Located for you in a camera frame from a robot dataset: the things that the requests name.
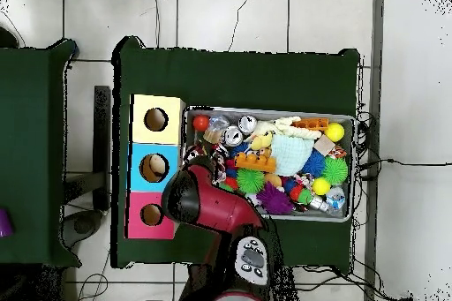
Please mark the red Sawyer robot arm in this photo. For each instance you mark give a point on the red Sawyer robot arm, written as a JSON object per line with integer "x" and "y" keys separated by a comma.
{"x": 219, "y": 209}

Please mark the wooden box with three holes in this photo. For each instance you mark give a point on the wooden box with three holes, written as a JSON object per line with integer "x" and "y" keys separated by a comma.
{"x": 155, "y": 138}

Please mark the orange toy building brick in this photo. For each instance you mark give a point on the orange toy building brick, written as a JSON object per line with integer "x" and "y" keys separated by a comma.
{"x": 256, "y": 162}

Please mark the yellow plush duck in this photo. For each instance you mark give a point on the yellow plush duck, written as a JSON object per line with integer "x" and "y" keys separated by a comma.
{"x": 261, "y": 142}

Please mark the red-orange ball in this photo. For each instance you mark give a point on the red-orange ball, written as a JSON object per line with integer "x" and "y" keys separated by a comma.
{"x": 201, "y": 122}

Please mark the bright green spiky ball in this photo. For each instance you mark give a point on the bright green spiky ball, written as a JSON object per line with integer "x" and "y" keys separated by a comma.
{"x": 250, "y": 181}

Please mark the mint green cloth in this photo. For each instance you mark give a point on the mint green cloth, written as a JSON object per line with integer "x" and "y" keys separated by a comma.
{"x": 291, "y": 154}

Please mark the purple spiky toy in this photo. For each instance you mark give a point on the purple spiky toy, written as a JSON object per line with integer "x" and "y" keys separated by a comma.
{"x": 275, "y": 200}

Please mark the dark green table cloth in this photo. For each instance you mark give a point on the dark green table cloth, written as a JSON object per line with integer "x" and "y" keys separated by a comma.
{"x": 247, "y": 78}

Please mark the blue spiky ball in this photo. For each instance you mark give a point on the blue spiky ball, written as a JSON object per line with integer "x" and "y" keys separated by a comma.
{"x": 313, "y": 164}

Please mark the dark grey rounded base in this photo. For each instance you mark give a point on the dark grey rounded base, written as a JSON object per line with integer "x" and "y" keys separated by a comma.
{"x": 83, "y": 225}

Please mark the green cloth side table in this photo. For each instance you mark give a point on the green cloth side table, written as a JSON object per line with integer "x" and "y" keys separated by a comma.
{"x": 28, "y": 156}

